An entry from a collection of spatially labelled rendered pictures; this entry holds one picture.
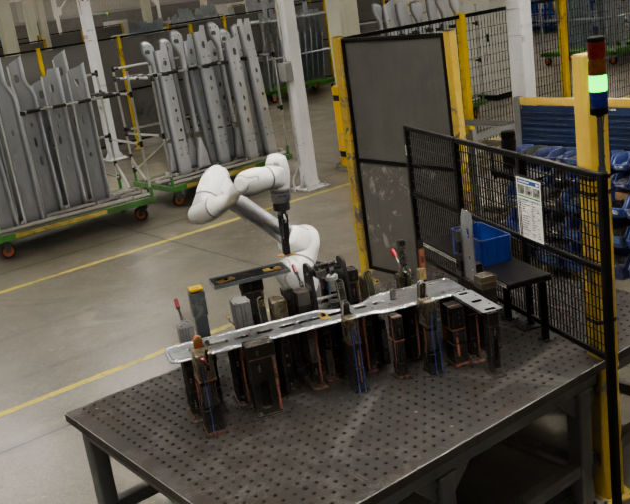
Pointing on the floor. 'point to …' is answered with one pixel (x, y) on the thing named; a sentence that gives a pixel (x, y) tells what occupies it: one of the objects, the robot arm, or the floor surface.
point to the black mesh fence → (529, 245)
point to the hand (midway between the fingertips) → (285, 246)
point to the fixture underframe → (572, 467)
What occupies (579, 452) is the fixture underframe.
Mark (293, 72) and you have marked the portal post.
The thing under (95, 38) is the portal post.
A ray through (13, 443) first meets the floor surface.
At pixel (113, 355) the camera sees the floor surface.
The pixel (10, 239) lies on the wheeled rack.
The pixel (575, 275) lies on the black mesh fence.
